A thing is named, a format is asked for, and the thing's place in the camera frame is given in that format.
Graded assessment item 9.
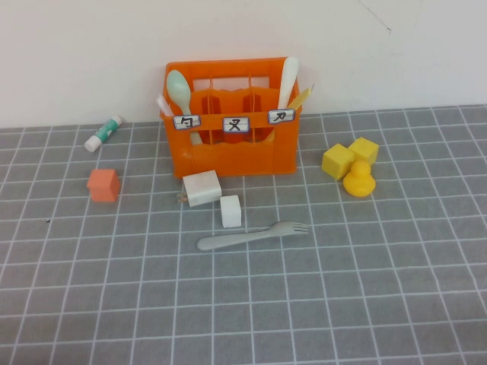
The pink plastic spoon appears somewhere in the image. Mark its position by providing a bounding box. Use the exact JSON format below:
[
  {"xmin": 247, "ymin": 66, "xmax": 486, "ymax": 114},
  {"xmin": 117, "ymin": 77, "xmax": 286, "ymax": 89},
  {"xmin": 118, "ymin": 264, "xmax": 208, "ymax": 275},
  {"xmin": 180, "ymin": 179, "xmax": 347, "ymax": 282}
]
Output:
[{"xmin": 154, "ymin": 94, "xmax": 173, "ymax": 115}]

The mint green plastic spoon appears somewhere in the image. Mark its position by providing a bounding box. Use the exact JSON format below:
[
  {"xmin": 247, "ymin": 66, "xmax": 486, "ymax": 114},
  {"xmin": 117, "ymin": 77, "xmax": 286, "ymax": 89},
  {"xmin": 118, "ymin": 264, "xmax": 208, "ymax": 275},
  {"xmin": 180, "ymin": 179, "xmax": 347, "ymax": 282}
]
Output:
[{"xmin": 166, "ymin": 69, "xmax": 203, "ymax": 146}]

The orange plastic cutlery holder crate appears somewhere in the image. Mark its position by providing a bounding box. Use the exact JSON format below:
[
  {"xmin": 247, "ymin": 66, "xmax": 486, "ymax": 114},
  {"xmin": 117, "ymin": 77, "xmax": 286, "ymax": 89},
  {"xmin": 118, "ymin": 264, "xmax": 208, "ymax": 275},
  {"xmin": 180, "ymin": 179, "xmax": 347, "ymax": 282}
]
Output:
[{"xmin": 158, "ymin": 56, "xmax": 304, "ymax": 179}]

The white cube block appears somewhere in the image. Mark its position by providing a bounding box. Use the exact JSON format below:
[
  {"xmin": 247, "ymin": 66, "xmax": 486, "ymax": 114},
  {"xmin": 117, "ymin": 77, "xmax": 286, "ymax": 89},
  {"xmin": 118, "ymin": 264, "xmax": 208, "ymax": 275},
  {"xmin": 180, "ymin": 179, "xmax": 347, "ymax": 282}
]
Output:
[{"xmin": 219, "ymin": 194, "xmax": 243, "ymax": 229}]

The white charger plug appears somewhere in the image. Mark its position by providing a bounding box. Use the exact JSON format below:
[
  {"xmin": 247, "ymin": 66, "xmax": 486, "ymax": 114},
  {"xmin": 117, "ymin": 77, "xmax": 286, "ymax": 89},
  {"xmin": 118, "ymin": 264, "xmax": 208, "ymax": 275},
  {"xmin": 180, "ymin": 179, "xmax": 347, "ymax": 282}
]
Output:
[{"xmin": 175, "ymin": 170, "xmax": 223, "ymax": 208}]

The grey plastic fork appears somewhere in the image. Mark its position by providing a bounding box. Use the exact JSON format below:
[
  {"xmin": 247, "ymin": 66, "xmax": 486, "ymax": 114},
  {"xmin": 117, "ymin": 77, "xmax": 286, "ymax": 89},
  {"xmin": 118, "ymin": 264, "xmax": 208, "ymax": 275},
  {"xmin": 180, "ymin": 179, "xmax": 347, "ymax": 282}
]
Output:
[{"xmin": 196, "ymin": 221, "xmax": 310, "ymax": 251}]

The paper label marked fork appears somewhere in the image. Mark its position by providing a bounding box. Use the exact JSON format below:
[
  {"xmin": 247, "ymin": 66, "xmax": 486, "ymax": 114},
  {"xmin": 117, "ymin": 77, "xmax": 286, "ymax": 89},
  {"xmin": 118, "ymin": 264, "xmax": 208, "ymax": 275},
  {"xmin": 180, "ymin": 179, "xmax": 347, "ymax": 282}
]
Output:
[{"xmin": 221, "ymin": 116, "xmax": 250, "ymax": 133}]

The paper label marked knife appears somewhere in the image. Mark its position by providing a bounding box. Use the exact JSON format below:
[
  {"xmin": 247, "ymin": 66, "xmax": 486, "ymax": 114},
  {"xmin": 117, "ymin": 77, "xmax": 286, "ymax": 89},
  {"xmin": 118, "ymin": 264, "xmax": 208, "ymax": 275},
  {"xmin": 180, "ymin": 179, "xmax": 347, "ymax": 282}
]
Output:
[{"xmin": 267, "ymin": 109, "xmax": 297, "ymax": 125}]

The paper label marked spoon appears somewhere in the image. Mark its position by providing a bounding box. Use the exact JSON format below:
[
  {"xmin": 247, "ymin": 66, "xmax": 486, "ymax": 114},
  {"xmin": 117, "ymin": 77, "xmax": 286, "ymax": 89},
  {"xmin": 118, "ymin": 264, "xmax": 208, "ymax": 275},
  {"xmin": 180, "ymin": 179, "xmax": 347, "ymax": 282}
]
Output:
[{"xmin": 173, "ymin": 114, "xmax": 202, "ymax": 131}]

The yellow cube block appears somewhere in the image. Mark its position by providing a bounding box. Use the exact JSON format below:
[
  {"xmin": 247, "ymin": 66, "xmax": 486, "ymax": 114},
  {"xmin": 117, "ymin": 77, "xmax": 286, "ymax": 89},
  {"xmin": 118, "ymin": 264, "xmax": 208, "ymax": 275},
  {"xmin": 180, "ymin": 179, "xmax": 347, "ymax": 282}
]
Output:
[
  {"xmin": 322, "ymin": 143, "xmax": 357, "ymax": 180},
  {"xmin": 349, "ymin": 137, "xmax": 380, "ymax": 165}
]

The yellow plastic knife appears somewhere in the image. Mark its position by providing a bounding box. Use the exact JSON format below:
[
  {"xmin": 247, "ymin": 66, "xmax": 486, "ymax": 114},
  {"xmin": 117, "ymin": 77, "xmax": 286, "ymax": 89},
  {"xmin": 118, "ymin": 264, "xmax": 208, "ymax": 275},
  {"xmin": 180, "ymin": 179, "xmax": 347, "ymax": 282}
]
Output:
[{"xmin": 288, "ymin": 84, "xmax": 316, "ymax": 110}]

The yellow rubber duck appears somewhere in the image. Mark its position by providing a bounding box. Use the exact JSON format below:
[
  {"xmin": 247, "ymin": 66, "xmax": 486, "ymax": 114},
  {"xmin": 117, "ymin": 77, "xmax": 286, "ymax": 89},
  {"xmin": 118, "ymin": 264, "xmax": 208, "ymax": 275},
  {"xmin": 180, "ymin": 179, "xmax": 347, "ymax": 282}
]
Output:
[{"xmin": 342, "ymin": 160, "xmax": 377, "ymax": 198}]

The white plastic knife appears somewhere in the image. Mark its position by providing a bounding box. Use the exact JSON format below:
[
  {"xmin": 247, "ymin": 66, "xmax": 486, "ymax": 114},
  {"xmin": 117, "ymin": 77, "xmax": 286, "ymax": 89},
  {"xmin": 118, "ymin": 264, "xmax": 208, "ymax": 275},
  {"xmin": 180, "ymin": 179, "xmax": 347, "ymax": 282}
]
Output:
[{"xmin": 277, "ymin": 56, "xmax": 301, "ymax": 110}]

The salmon orange toy block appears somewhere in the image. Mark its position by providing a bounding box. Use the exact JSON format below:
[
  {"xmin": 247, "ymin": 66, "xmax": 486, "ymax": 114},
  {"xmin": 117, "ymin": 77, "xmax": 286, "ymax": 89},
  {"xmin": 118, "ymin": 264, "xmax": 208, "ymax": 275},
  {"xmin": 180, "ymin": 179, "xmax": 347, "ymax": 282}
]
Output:
[{"xmin": 86, "ymin": 169, "xmax": 121, "ymax": 205}]

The green and white glue stick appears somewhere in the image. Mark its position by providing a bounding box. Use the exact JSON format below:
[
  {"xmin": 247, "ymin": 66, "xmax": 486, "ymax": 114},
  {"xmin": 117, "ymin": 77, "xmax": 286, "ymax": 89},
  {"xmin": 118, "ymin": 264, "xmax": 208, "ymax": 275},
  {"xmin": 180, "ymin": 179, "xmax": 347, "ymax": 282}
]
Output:
[{"xmin": 84, "ymin": 115, "xmax": 123, "ymax": 152}]

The grey grid tablecloth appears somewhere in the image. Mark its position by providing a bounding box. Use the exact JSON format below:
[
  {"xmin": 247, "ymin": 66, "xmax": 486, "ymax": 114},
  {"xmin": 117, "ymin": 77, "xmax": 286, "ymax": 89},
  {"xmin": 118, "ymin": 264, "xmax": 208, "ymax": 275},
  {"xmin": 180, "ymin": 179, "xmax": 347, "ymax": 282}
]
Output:
[{"xmin": 0, "ymin": 104, "xmax": 487, "ymax": 365}]

